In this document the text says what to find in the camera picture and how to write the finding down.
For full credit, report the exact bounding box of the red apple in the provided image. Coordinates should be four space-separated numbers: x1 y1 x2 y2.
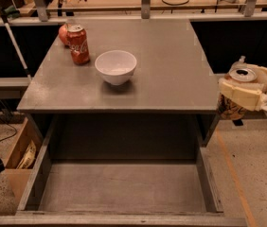
59 24 69 46

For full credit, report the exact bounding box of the white ceramic bowl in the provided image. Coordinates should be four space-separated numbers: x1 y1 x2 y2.
95 50 137 85

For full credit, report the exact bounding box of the yellow snack bag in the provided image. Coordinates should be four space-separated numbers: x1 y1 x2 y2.
17 141 37 169

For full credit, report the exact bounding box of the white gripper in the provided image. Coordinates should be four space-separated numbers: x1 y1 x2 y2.
219 64 267 116

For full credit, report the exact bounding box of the wooden box on floor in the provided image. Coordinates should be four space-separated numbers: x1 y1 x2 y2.
4 119 43 203

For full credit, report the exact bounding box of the grey cabinet with top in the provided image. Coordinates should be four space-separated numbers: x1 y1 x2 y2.
18 17 218 140

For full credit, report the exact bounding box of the wooden workbench with metal posts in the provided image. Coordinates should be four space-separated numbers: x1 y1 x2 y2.
0 0 267 26

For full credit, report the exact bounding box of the white pole with black grip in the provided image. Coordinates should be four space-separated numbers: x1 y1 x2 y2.
0 8 32 82

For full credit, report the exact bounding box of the black cable on floor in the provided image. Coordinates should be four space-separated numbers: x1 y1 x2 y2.
0 111 18 156

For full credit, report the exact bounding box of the open grey top drawer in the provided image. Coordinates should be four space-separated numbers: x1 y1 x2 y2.
0 113 247 227

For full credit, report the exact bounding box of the red Coca-Cola can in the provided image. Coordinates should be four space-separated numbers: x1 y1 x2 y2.
66 25 90 64

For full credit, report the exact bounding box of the orange patterned soda can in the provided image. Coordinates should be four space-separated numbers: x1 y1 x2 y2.
217 66 257 120

